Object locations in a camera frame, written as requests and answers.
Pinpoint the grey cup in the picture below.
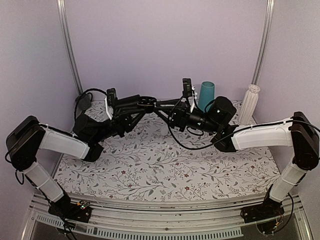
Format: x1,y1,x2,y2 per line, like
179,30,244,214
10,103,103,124
75,93,92,111

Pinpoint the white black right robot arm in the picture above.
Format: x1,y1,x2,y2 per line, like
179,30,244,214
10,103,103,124
153,96,320,218

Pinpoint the right aluminium frame post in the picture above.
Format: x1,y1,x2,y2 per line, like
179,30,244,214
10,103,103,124
251,0,275,85

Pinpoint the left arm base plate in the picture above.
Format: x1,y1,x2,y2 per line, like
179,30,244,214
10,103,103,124
48,199,92,223

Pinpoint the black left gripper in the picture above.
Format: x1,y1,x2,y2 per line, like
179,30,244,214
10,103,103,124
92,106,147,143

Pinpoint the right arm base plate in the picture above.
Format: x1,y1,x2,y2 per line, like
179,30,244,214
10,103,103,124
240,203,285,223

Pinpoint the black cylinder speaker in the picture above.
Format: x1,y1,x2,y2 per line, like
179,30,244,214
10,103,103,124
116,94,140,106

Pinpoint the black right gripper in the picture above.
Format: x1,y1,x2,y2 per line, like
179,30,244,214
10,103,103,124
152,99,220,135

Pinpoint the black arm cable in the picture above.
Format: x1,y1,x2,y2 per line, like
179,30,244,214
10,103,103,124
72,87,108,121
166,97,296,151

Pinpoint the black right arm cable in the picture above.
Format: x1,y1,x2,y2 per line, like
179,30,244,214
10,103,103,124
166,97,296,151

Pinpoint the aluminium front rail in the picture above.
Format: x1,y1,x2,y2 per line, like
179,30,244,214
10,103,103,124
21,193,315,240

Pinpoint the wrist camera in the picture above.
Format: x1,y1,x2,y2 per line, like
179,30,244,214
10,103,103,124
104,88,118,120
182,78,196,113

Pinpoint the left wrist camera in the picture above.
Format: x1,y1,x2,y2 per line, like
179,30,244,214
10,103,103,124
104,88,118,120

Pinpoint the aluminium frame post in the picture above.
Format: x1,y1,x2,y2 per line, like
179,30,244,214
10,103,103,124
56,0,83,95
251,0,275,85

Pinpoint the left aluminium frame post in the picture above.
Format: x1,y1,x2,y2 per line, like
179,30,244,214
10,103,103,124
56,0,83,95

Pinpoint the teal tall vase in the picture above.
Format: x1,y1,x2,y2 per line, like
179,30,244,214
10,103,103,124
198,81,215,112

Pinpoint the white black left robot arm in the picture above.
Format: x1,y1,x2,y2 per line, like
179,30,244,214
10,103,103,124
5,105,151,217

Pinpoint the white ribbed vase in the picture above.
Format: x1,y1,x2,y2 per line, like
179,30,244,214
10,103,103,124
238,84,261,125

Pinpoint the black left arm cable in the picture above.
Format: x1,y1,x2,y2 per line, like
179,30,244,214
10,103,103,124
72,87,108,121

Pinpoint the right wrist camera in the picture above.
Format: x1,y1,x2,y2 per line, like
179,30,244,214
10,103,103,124
182,78,196,113

